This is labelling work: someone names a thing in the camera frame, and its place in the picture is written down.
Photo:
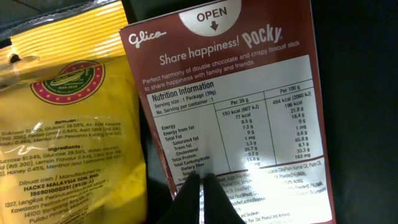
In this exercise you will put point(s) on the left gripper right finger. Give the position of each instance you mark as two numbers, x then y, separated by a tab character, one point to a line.
217	207

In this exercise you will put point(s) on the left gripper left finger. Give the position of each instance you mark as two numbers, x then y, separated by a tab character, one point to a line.
185	206

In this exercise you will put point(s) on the brown Pocky box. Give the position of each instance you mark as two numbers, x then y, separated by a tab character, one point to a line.
232	88

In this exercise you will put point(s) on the yellow Hacks candy bag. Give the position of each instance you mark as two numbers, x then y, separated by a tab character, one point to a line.
70	131

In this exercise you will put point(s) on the black cardboard box with lid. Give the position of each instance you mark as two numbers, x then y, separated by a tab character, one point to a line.
357	58

